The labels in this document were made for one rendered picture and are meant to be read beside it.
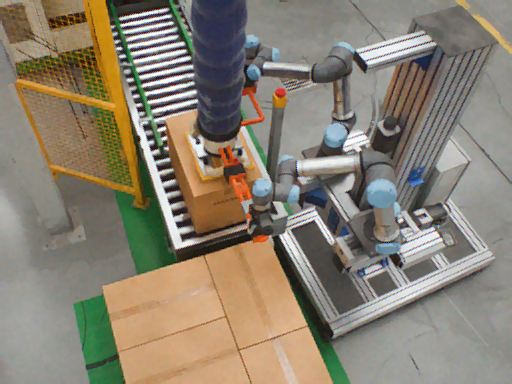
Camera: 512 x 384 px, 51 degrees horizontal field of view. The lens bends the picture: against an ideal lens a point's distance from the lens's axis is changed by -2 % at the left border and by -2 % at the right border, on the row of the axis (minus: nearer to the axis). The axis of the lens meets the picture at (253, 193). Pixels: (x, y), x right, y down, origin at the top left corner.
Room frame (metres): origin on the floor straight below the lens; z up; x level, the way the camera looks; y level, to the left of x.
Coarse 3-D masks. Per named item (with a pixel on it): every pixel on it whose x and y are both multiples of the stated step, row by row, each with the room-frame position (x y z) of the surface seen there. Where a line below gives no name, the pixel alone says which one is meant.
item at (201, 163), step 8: (192, 136) 1.91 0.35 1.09; (200, 136) 1.91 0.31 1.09; (192, 144) 1.85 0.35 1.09; (192, 152) 1.80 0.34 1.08; (200, 160) 1.75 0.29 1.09; (208, 160) 1.74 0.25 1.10; (200, 168) 1.70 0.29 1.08; (216, 168) 1.71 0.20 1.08; (208, 176) 1.65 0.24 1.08; (216, 176) 1.66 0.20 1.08
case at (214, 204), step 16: (192, 112) 2.21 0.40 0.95; (176, 128) 2.08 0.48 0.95; (176, 144) 1.96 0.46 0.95; (176, 160) 1.95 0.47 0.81; (192, 160) 1.85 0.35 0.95; (176, 176) 2.00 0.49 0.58; (192, 176) 1.74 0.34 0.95; (256, 176) 1.77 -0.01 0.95; (192, 192) 1.64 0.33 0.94; (208, 192) 1.64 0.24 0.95; (224, 192) 1.68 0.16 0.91; (192, 208) 1.66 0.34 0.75; (208, 208) 1.64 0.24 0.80; (224, 208) 1.68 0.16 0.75; (240, 208) 1.72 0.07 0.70; (208, 224) 1.64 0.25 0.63; (224, 224) 1.68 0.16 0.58
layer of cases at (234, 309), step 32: (224, 256) 1.48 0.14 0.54; (256, 256) 1.50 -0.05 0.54; (128, 288) 1.23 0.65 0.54; (160, 288) 1.25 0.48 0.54; (192, 288) 1.26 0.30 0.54; (224, 288) 1.28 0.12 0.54; (256, 288) 1.30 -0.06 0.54; (288, 288) 1.31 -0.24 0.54; (128, 320) 1.05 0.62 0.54; (160, 320) 1.06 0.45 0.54; (192, 320) 1.08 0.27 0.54; (224, 320) 1.09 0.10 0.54; (256, 320) 1.11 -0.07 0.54; (288, 320) 1.12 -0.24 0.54; (128, 352) 0.87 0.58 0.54; (160, 352) 0.89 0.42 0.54; (192, 352) 0.90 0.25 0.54; (224, 352) 0.92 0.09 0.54; (256, 352) 0.93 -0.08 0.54; (288, 352) 0.94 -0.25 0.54
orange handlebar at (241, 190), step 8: (256, 104) 2.07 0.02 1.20; (248, 120) 1.95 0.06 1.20; (256, 120) 1.96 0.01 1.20; (224, 160) 1.67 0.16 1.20; (232, 184) 1.54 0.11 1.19; (240, 192) 1.49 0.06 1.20; (248, 192) 1.49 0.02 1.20; (240, 200) 1.44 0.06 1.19; (248, 216) 1.36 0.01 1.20; (256, 240) 1.24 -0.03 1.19; (264, 240) 1.24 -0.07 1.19
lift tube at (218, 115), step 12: (192, 0) 1.79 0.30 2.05; (240, 36) 1.78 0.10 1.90; (228, 48) 1.74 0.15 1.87; (204, 96) 1.75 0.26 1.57; (228, 96) 1.75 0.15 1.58; (240, 96) 1.83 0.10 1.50; (204, 108) 1.75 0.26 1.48; (216, 108) 1.74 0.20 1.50; (228, 108) 1.75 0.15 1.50; (240, 108) 1.85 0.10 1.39; (204, 120) 1.75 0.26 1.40; (216, 120) 1.74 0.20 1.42; (228, 120) 1.75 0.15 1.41; (216, 132) 1.73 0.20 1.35; (228, 132) 1.74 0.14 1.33
